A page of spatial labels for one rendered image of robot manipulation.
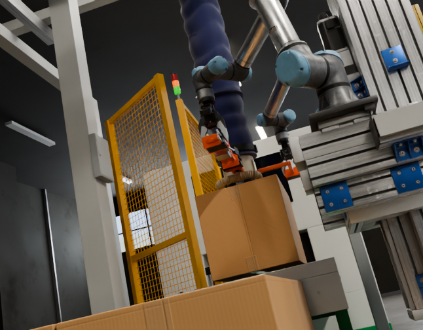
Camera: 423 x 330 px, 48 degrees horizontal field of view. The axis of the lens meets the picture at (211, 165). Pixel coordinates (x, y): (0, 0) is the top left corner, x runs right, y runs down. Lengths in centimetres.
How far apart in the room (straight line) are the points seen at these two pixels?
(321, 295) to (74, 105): 211
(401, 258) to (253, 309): 105
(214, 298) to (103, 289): 224
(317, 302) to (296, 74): 96
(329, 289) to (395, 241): 40
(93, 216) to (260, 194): 130
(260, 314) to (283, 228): 135
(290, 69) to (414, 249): 76
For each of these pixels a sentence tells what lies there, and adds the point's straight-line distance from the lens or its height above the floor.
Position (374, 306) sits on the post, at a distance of 265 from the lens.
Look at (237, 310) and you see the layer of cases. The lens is 84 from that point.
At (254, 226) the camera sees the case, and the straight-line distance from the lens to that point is 218.
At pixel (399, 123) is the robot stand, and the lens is 152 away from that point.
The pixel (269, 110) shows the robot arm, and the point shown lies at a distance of 267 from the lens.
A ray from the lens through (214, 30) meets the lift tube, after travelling 280.
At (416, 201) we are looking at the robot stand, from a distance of 173.
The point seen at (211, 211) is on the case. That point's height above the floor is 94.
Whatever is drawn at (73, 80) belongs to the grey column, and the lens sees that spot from 349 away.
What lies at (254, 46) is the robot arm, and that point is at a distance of 205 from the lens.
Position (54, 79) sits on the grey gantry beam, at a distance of 529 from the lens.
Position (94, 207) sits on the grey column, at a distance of 314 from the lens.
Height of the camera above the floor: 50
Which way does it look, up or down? 17 degrees up
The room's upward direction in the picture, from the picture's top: 13 degrees counter-clockwise
